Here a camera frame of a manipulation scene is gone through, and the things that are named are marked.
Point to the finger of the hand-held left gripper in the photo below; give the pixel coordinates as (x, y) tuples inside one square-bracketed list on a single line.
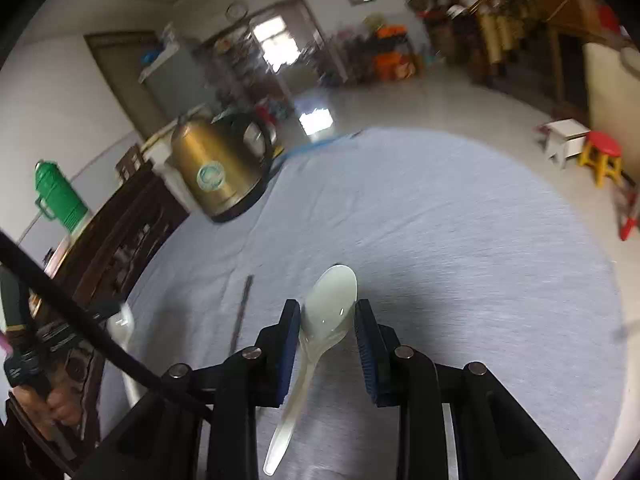
[(107, 308)]

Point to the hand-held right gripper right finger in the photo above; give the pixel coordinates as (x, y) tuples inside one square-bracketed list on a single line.
[(367, 355)]

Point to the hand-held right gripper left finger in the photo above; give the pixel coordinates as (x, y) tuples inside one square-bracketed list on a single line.
[(287, 355)]

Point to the white ceramic spoon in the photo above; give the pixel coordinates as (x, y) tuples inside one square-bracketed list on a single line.
[(121, 327), (330, 300)]

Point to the metal chopstick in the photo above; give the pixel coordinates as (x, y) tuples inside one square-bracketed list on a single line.
[(241, 310)]

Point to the person's left hand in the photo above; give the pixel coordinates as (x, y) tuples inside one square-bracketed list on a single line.
[(65, 405)]

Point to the dark carved wooden sideboard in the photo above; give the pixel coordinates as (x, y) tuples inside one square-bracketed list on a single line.
[(130, 240)]

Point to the green thermos flask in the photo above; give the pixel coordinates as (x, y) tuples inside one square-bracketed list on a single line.
[(60, 195)]

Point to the grey tablecloth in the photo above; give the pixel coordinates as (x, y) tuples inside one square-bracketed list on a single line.
[(425, 240)]

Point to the brown wooden chair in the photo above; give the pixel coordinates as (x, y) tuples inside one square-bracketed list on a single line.
[(130, 162)]

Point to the gold electric kettle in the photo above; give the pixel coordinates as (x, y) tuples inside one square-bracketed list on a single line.
[(215, 165)]

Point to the brown wooden door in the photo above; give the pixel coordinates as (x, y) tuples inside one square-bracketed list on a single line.
[(125, 80)]

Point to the grey refrigerator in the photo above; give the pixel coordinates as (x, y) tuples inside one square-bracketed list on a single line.
[(175, 85)]

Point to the orange cardboard boxes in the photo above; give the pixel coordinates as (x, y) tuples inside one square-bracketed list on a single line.
[(397, 67)]

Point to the red plastic child chair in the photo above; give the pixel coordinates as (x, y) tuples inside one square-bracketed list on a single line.
[(631, 220)]

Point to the small white stool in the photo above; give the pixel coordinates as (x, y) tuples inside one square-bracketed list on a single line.
[(565, 132)]

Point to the dark wooden side table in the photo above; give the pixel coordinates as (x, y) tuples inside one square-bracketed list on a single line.
[(380, 45)]

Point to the red and yellow stool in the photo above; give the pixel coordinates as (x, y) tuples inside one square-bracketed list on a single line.
[(602, 142)]

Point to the wooden stair railing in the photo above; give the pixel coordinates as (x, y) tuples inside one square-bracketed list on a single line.
[(495, 30)]

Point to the beige leather sofa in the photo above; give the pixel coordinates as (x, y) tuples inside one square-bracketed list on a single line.
[(610, 90)]

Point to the round wall clock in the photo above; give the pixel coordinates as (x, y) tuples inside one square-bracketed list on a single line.
[(236, 11)]

